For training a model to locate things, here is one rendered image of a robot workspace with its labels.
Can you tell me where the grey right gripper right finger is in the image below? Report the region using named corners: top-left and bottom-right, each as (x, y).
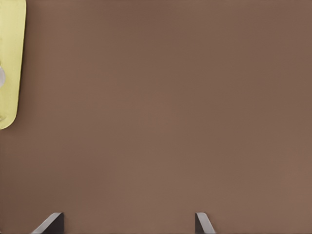
top-left (195, 212), bottom-right (216, 234)

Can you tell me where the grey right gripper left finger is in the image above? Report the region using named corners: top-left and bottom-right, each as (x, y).
top-left (31, 212), bottom-right (65, 234)

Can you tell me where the yellow-green tray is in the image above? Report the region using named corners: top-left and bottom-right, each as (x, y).
top-left (0, 0), bottom-right (27, 130)

